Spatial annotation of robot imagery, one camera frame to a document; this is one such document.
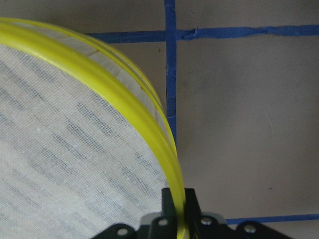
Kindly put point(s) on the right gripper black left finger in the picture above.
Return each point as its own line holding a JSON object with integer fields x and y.
{"x": 168, "y": 211}

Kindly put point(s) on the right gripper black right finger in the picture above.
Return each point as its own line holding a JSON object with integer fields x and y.
{"x": 192, "y": 208}

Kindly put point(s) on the white steamer cloth liner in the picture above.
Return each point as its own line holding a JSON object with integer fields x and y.
{"x": 70, "y": 164}

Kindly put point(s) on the yellow rimmed steamer layer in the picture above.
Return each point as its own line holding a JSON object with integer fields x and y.
{"x": 110, "y": 75}

